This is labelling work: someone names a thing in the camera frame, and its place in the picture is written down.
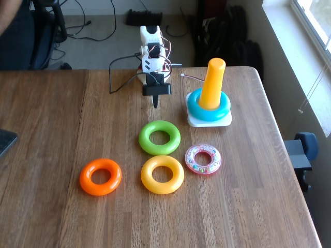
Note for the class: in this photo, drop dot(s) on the dark flat device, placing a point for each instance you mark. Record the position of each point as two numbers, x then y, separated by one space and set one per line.
6 142

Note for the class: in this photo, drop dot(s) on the black camera box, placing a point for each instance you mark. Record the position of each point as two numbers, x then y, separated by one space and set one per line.
160 89

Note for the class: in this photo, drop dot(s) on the black power strip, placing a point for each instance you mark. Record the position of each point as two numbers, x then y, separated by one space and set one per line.
143 17

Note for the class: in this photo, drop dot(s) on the person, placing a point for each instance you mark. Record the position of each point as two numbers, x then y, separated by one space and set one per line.
10 41

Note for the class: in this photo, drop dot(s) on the black power adapter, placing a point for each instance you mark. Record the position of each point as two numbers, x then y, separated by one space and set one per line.
65 66

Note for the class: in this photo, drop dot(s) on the yellow cone white base stacker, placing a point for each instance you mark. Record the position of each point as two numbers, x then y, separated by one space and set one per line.
210 82

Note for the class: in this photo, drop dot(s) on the black office chair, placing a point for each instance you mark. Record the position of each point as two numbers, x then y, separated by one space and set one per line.
58 23

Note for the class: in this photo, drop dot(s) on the black backpack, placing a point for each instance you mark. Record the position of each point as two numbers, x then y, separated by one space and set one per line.
227 46

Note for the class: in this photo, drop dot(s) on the white window frame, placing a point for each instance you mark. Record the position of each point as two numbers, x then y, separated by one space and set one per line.
289 33

